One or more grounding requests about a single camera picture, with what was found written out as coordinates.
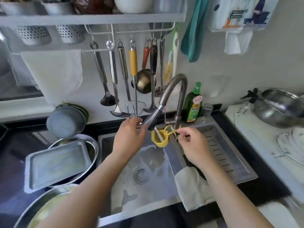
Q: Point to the white perforated utensil holder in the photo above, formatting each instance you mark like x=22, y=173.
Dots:
x=33, y=35
x=70, y=34

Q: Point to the white dish rag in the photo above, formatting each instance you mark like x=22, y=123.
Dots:
x=194, y=190

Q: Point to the small black object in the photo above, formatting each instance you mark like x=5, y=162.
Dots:
x=250, y=96

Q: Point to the teal hanging towel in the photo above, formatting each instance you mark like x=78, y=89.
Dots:
x=194, y=30

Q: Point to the person's left forearm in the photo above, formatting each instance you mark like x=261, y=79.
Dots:
x=88, y=197

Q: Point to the brown bowl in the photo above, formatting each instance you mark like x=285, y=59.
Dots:
x=92, y=4

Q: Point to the person's left hand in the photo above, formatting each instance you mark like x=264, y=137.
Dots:
x=128, y=137

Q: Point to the large steel mixing bowl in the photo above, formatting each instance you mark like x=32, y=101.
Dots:
x=280, y=109

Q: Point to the grey hanging basin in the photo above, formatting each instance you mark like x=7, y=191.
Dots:
x=64, y=122

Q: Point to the metal wall shelf rack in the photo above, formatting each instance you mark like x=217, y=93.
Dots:
x=95, y=19

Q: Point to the stainless steel sink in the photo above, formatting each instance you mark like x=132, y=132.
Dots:
x=152, y=192

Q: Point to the hanging steel ladles and skimmer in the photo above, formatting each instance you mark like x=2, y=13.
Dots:
x=107, y=98

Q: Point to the clear plastic container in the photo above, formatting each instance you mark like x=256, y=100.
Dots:
x=168, y=4

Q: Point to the steel sink drain tray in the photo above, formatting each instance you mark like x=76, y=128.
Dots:
x=228, y=154

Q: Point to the dark green hanging basin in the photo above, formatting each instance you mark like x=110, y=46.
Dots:
x=83, y=113

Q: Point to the clear plastic cup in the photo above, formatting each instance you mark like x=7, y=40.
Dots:
x=207, y=110

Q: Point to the white dish brush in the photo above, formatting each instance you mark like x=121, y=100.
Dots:
x=175, y=49

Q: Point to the steel soup ladle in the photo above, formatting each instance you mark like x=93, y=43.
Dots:
x=118, y=111

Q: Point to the steel gooseneck faucet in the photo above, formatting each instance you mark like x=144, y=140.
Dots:
x=173, y=87

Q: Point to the round steel pan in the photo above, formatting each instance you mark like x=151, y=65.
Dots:
x=35, y=206

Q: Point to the person's right forearm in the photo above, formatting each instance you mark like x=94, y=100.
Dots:
x=232, y=197

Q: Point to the yellow dish brush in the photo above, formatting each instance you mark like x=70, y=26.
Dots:
x=168, y=68

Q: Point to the white bowl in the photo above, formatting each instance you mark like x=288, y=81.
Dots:
x=133, y=4

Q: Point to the person's right hand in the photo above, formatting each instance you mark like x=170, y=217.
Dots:
x=195, y=145

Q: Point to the hanging paper towel pack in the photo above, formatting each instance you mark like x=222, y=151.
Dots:
x=242, y=16

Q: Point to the rectangular steel tray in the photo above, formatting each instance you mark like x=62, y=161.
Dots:
x=57, y=163

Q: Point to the round steel basin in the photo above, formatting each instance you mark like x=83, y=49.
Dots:
x=92, y=149

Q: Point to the yellow hanging sink cup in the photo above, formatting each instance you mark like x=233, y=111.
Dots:
x=161, y=140

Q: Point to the green dish soap bottle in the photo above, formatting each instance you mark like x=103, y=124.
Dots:
x=193, y=106

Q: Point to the white hanging cloth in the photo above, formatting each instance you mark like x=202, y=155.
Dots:
x=52, y=73

